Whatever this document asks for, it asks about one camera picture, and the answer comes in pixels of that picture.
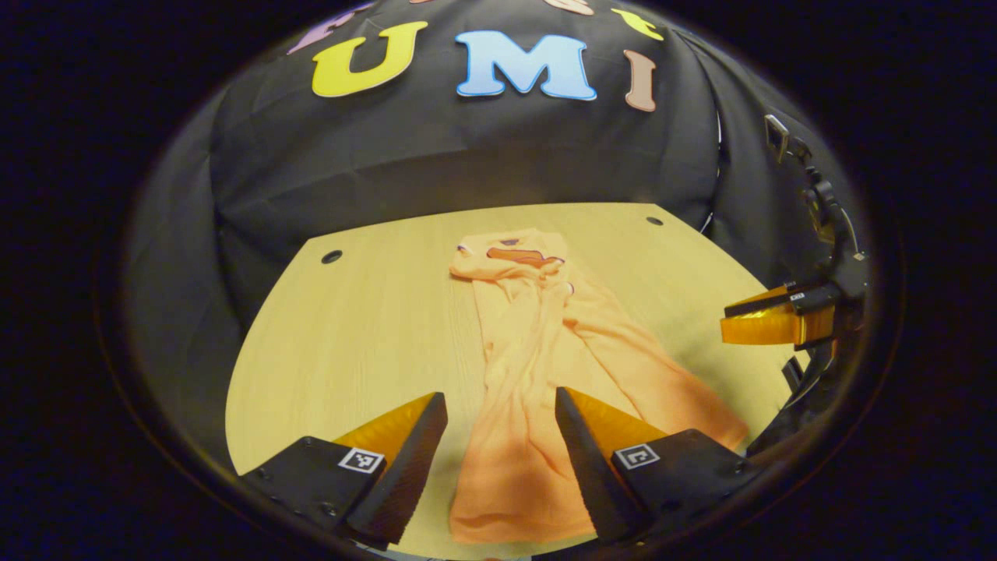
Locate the webcam on black stand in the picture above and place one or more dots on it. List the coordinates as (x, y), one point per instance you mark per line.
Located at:
(776, 136)

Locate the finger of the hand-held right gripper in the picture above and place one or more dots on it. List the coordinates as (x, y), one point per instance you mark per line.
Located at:
(767, 327)
(814, 296)

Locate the black backdrop cloth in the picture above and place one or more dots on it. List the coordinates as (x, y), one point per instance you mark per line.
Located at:
(467, 148)

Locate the orange T-shirt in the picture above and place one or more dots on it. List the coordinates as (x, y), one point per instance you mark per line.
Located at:
(514, 467)

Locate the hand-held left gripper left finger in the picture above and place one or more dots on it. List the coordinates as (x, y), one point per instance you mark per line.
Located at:
(405, 475)

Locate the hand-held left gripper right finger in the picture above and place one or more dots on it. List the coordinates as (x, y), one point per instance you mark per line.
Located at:
(596, 475)

